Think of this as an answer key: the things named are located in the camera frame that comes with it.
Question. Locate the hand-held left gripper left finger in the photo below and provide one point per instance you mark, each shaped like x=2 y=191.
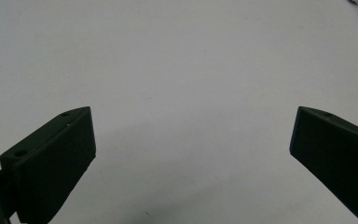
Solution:
x=49 y=161

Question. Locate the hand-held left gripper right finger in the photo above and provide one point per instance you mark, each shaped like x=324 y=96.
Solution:
x=338 y=155

